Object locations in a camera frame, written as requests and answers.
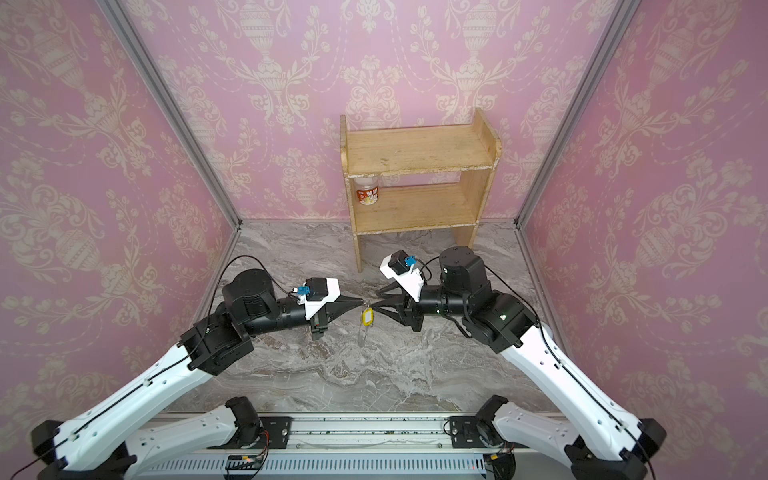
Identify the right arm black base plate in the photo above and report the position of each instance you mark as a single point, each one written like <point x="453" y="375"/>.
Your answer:
<point x="469" y="432"/>

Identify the wooden two-tier shelf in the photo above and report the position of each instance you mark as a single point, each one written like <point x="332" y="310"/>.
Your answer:
<point x="472" y="150"/>

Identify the small jar red label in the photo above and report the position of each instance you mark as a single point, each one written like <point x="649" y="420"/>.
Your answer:
<point x="367" y="190"/>

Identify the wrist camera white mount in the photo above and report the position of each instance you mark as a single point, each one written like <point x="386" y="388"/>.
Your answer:
<point x="315" y="293"/>
<point x="403" y="270"/>

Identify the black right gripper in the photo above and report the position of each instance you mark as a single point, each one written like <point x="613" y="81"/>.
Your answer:
<point x="411" y="306"/>

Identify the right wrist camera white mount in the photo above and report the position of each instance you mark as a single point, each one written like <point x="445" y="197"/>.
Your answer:
<point x="403" y="270"/>

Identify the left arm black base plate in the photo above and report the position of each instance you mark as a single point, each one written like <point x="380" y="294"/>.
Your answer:
<point x="271" y="430"/>

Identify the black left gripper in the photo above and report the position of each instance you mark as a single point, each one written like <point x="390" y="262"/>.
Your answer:
<point x="338" y="308"/>

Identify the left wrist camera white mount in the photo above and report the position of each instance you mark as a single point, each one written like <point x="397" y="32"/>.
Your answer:
<point x="315" y="293"/>

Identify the key with yellow tag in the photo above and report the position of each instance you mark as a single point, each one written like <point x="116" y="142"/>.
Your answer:
<point x="367" y="317"/>

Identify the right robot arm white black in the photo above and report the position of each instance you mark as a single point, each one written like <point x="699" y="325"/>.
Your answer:
<point x="598" y="438"/>

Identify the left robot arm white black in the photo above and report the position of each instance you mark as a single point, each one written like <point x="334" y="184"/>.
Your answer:
<point x="109" y="440"/>

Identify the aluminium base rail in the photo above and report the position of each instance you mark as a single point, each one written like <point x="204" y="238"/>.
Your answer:
<point x="325" y="446"/>

